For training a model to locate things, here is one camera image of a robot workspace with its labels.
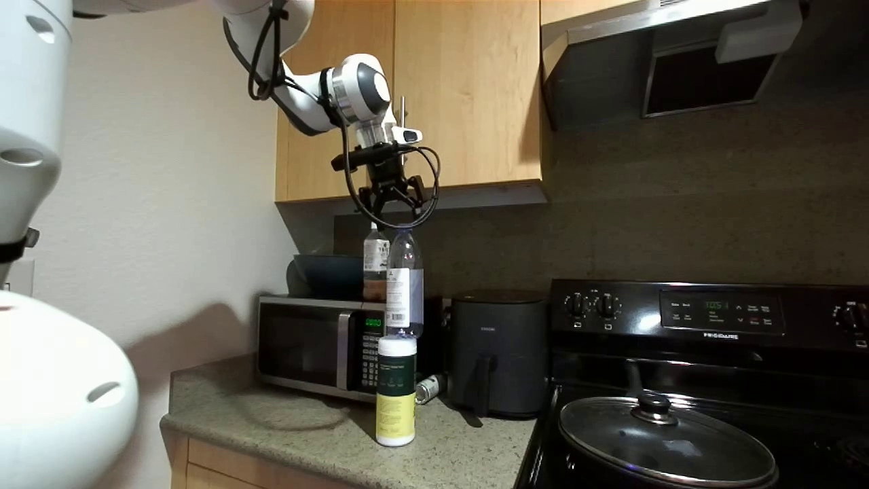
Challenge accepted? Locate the clear water bottle blue cap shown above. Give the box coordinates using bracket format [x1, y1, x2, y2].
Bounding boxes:
[382, 229, 425, 339]

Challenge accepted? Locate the wooden base cabinet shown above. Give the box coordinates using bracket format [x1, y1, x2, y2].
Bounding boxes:
[163, 429, 364, 489]

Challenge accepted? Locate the glass lid frying pan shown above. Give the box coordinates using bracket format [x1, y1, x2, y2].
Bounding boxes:
[553, 388, 781, 489]

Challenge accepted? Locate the range hood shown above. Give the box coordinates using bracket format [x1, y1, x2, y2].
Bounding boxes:
[538, 0, 809, 130]

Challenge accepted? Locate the black kitchen stove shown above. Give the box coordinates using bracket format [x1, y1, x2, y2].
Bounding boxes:
[512, 277, 869, 489]

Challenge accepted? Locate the white cap bottle brown liquid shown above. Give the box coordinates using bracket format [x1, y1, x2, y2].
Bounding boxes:
[360, 221, 393, 304]

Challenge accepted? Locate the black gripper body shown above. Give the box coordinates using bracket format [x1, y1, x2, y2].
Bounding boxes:
[356, 145, 429, 206]

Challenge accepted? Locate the wooden wall cabinet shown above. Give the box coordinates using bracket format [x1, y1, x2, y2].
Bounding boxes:
[270, 0, 547, 217]

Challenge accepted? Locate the teal bowl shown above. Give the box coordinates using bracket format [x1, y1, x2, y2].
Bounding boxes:
[287, 252, 365, 300]

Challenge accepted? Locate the steel black microwave oven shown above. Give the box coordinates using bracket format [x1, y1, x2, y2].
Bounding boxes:
[253, 292, 390, 404]

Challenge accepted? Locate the white lid green label canister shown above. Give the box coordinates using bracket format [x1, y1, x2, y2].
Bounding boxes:
[372, 335, 420, 450]

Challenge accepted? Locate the small clear object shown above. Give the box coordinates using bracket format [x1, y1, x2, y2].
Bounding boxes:
[412, 373, 444, 404]

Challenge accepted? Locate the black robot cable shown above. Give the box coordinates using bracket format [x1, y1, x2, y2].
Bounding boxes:
[243, 0, 443, 233]

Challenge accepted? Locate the black air fryer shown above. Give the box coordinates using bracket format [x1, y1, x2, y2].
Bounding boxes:
[443, 292, 551, 421]

